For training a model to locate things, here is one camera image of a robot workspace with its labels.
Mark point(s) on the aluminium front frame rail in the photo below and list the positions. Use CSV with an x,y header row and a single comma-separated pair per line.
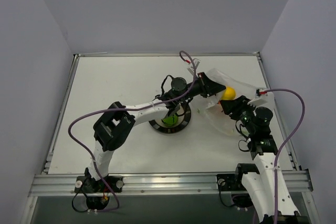
x,y
133,184

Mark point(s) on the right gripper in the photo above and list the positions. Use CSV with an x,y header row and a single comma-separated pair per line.
x,y
237,109

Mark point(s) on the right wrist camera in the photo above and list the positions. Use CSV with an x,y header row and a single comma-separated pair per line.
x,y
260,97

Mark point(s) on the yellow fake pear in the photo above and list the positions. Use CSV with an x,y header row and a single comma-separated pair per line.
x,y
229,94

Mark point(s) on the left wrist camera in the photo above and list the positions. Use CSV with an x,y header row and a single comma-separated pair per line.
x,y
192,66

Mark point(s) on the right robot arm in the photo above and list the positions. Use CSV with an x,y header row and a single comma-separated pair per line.
x,y
263,178

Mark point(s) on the green fake watermelon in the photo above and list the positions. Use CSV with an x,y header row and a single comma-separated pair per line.
x,y
170,121

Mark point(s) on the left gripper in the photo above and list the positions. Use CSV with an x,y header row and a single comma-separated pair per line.
x,y
205,85

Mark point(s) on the black rimmed round plate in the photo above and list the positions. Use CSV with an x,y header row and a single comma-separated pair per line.
x,y
184,117

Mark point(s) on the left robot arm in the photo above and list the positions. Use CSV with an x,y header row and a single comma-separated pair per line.
x,y
112,128

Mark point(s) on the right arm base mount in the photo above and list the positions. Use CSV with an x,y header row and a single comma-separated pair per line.
x,y
229,182

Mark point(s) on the clear plastic bag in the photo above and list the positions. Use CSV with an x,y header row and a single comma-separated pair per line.
x,y
206,107

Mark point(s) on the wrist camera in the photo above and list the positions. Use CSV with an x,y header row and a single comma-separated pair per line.
x,y
260,97
192,66

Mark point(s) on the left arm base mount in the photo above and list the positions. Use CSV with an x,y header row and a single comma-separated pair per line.
x,y
90,185

